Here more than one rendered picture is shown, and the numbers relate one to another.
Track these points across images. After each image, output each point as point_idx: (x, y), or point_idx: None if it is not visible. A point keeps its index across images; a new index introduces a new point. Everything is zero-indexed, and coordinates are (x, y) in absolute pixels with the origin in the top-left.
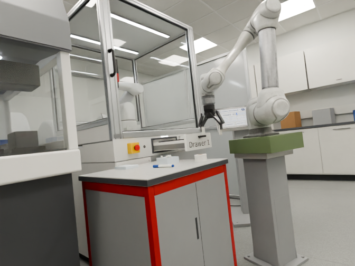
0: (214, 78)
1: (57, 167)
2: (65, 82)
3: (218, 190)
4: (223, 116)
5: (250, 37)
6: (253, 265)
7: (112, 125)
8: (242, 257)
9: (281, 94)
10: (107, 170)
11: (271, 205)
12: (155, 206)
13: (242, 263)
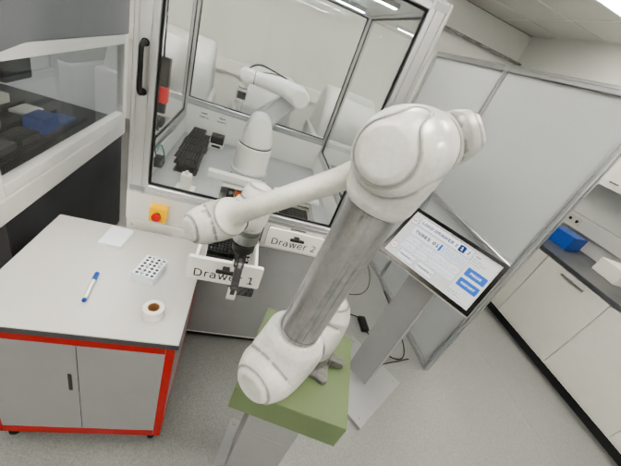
0: (186, 228)
1: None
2: None
3: (140, 366)
4: (413, 234)
5: None
6: (220, 436)
7: (129, 170)
8: (233, 414)
9: (283, 365)
10: (104, 224)
11: (239, 433)
12: None
13: (218, 422)
